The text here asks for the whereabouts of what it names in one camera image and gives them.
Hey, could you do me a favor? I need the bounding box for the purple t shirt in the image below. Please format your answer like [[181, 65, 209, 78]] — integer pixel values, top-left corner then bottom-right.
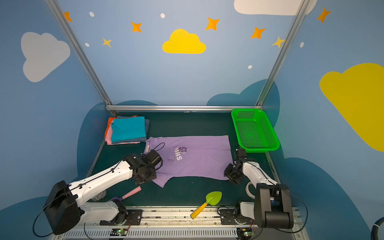
[[145, 136, 233, 188]]

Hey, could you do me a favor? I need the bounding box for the green plastic perforated basket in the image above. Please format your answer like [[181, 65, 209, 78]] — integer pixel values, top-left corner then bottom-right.
[[231, 109, 280, 153]]

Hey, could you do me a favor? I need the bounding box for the right circuit board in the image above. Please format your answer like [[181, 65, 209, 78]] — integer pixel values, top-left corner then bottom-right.
[[236, 228, 254, 240]]

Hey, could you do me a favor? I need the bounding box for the pink folded t shirt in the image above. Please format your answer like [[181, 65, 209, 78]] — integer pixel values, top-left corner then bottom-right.
[[105, 124, 141, 146]]

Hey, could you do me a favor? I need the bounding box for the circuit board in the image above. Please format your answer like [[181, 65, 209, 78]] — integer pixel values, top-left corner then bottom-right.
[[110, 229, 128, 237], [236, 228, 254, 240]]

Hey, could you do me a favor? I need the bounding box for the aluminium frame right post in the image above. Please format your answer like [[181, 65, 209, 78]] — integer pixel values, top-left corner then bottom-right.
[[254, 0, 311, 109]]

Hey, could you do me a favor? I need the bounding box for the green yellow toy shovel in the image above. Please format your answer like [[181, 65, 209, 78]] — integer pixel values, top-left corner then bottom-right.
[[190, 191, 223, 220]]

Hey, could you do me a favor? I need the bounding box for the left circuit board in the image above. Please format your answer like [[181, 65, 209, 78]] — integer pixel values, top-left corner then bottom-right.
[[110, 229, 128, 237]]

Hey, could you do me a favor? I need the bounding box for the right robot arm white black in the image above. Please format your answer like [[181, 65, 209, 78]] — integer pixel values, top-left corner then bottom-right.
[[224, 149, 294, 230]]

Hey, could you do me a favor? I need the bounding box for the aluminium frame post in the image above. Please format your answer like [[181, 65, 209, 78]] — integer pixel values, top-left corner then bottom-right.
[[254, 0, 311, 109], [45, 0, 113, 107]]

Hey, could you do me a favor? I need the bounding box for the aluminium front rail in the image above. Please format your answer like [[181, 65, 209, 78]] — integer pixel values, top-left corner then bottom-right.
[[50, 206, 309, 240]]

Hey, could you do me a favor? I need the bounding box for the white tape roll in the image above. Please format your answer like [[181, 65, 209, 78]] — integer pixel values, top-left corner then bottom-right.
[[245, 182, 255, 200]]

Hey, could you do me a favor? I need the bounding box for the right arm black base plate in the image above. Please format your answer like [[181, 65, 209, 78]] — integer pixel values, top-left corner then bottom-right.
[[218, 209, 252, 226]]

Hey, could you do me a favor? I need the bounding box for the teal folded t shirt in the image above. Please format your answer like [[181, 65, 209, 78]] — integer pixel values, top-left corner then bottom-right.
[[111, 117, 146, 143]]

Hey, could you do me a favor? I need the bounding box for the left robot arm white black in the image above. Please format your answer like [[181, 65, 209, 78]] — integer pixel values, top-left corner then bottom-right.
[[43, 150, 163, 235]]

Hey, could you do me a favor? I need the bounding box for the aluminium frame back bar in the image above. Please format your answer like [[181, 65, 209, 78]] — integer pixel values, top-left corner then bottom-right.
[[106, 105, 263, 112]]

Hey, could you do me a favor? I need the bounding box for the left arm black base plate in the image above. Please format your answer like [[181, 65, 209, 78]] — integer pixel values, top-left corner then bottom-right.
[[100, 209, 143, 226]]

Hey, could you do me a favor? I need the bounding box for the orange folded t shirt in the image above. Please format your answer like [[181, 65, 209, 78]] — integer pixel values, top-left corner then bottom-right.
[[105, 116, 131, 142]]

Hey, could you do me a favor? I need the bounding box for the aluminium frame left post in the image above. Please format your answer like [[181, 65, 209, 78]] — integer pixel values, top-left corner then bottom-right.
[[45, 0, 113, 107]]

